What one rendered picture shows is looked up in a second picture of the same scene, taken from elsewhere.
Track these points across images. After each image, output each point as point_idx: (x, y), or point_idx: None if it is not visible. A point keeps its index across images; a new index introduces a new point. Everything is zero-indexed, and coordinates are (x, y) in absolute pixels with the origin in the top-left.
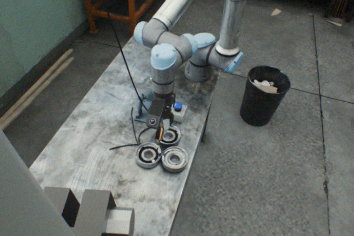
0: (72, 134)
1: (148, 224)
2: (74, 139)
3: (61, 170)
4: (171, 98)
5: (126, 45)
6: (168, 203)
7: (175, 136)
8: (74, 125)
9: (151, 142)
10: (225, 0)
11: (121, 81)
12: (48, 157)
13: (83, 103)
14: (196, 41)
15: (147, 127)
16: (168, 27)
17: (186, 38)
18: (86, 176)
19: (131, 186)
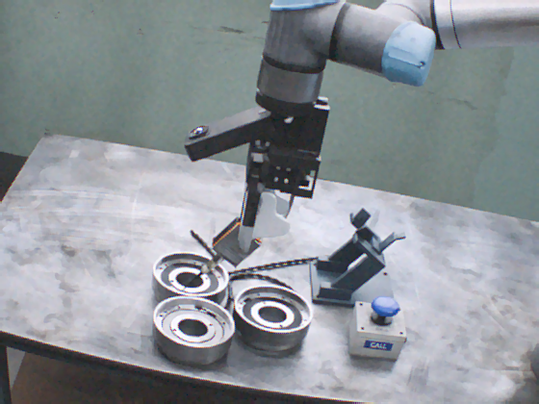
0: (216, 179)
1: (8, 297)
2: (201, 183)
3: (115, 177)
4: (295, 154)
5: None
6: (62, 330)
7: (277, 328)
8: (242, 178)
9: (227, 276)
10: None
11: (430, 232)
12: (143, 159)
13: (317, 183)
14: (422, 45)
15: (294, 290)
16: (438, 20)
17: (404, 21)
18: (109, 206)
19: (96, 270)
